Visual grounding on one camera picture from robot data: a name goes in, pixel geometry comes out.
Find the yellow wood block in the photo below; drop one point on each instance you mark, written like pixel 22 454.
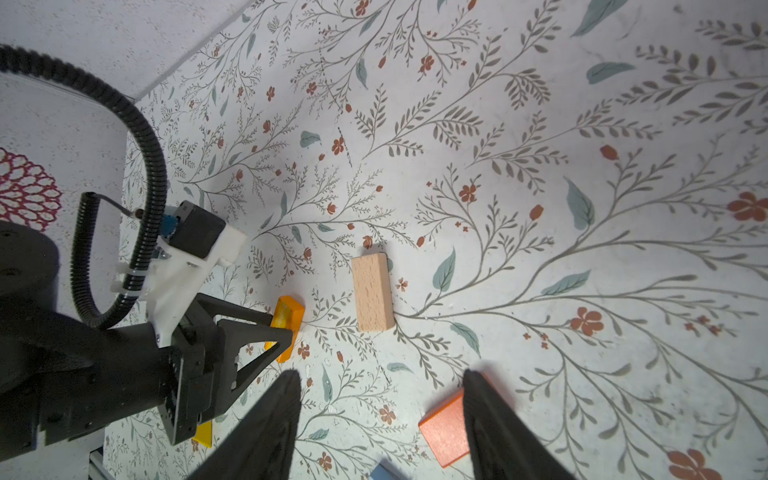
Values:
pixel 204 435

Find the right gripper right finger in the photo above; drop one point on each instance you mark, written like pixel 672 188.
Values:
pixel 500 445

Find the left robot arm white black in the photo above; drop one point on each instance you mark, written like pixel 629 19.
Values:
pixel 29 276

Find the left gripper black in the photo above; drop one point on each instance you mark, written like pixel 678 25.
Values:
pixel 61 379

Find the red wood block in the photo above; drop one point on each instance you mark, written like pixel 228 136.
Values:
pixel 444 430

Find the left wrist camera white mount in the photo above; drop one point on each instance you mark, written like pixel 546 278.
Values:
pixel 192 241

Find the natural wood rectangular block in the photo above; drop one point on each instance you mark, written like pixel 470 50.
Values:
pixel 373 293

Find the orange yellow cylinder block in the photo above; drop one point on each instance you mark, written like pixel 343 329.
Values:
pixel 288 314

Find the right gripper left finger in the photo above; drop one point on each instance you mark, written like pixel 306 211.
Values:
pixel 262 444

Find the blue wood block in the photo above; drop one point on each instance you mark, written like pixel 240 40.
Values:
pixel 383 471

